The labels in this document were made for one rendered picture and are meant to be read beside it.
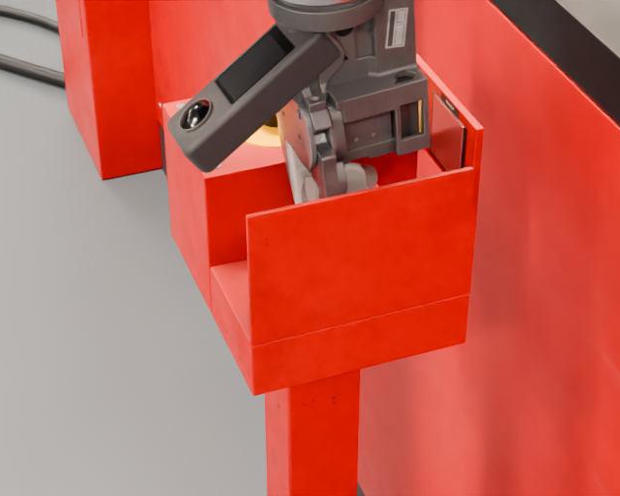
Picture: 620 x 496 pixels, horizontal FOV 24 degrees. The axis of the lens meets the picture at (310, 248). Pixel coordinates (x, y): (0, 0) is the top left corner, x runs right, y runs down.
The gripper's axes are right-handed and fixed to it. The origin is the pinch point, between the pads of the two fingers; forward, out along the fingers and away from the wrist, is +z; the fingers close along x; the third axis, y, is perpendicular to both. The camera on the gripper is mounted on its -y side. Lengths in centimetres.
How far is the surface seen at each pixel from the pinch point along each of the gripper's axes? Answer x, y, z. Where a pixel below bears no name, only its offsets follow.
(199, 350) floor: 76, 5, 74
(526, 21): 6.9, 19.4, -9.3
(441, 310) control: -4.8, 7.0, 4.2
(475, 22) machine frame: 14.5, 19.1, -5.6
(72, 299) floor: 93, -9, 72
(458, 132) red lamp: -2.8, 9.4, -8.7
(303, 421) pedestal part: 2.2, -1.7, 17.7
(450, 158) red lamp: -2.0, 9.2, -6.1
